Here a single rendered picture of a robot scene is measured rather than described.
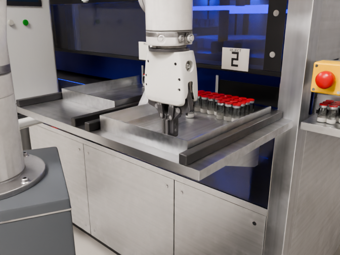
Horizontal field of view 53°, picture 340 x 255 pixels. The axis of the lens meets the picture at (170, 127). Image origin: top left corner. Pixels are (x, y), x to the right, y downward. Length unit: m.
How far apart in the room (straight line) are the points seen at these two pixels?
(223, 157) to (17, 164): 0.37
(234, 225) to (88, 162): 0.77
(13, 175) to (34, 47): 0.93
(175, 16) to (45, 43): 0.99
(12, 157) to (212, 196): 0.70
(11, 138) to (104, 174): 0.96
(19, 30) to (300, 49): 1.03
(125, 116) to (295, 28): 0.46
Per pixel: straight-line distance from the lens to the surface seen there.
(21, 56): 1.47
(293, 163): 0.96
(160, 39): 0.60
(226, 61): 0.99
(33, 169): 0.67
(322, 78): 0.85
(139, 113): 0.88
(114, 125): 0.77
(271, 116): 0.88
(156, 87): 0.64
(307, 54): 0.89
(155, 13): 0.60
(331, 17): 1.02
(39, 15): 1.52
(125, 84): 1.30
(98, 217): 1.72
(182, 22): 0.61
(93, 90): 1.21
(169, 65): 0.61
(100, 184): 1.59
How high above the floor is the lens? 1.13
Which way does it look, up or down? 18 degrees down
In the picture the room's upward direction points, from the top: straight up
